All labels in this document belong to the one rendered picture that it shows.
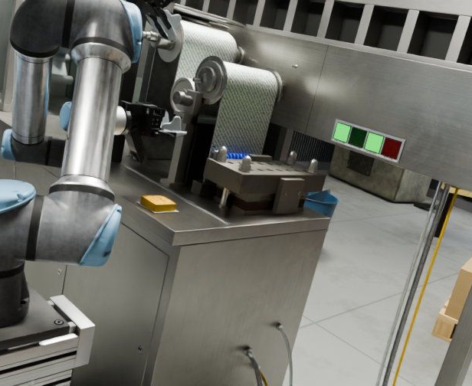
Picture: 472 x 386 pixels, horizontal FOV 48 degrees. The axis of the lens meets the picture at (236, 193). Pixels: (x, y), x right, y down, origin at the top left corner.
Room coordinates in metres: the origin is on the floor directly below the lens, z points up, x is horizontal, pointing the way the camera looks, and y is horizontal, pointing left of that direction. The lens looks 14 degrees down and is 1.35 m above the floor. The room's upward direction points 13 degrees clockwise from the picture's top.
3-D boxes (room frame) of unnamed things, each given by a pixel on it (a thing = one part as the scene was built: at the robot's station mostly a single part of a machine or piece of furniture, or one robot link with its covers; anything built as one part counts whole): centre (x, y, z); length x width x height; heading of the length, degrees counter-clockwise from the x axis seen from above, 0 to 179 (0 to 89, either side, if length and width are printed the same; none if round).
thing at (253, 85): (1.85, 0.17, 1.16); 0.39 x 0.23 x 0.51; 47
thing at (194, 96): (1.66, 0.21, 1.05); 0.06 x 0.05 x 0.31; 137
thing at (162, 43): (1.82, 0.36, 1.33); 0.06 x 0.06 x 0.06; 47
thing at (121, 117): (1.37, 0.36, 1.11); 0.08 x 0.05 x 0.08; 47
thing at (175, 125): (1.49, 0.21, 1.11); 0.09 x 0.03 x 0.06; 128
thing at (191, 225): (2.34, 0.82, 0.88); 2.52 x 0.66 x 0.04; 47
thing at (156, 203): (1.39, 0.20, 0.91); 0.07 x 0.07 x 0.02; 47
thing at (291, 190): (1.61, -0.16, 0.96); 0.10 x 0.03 x 0.11; 137
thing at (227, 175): (1.66, -0.09, 1.00); 0.40 x 0.16 x 0.06; 137
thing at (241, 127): (1.72, 0.03, 1.11); 0.23 x 0.01 x 0.18; 137
